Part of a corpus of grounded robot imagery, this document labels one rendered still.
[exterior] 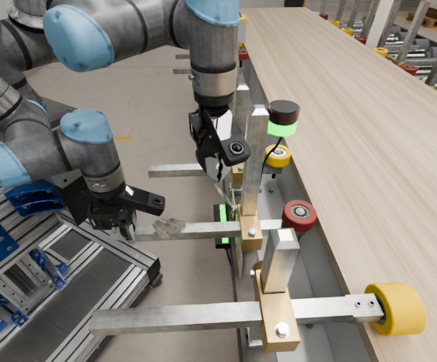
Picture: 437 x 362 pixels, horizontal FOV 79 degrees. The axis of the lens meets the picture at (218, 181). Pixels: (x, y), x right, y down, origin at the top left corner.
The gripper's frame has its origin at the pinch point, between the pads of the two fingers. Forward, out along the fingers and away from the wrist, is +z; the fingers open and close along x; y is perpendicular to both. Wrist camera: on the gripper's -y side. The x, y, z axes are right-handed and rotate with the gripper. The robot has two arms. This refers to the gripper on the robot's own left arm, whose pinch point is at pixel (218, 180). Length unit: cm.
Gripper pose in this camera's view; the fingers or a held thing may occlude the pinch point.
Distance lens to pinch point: 58.8
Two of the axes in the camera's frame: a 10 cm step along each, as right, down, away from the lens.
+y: -4.0, -6.3, 6.7
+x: -9.2, 2.7, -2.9
